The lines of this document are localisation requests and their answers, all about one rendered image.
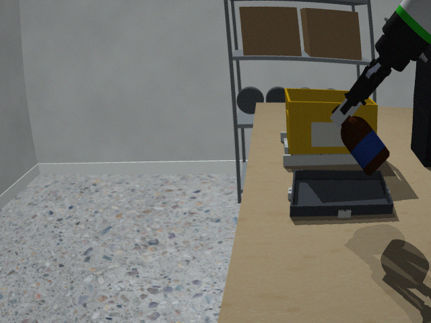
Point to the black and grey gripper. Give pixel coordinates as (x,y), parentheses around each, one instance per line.
(370,79)

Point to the brown glass bottle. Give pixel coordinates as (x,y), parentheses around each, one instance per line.
(363,143)

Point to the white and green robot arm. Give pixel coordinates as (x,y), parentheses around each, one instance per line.
(409,28)

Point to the yellow open-top crate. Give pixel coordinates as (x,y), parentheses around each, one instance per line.
(309,125)

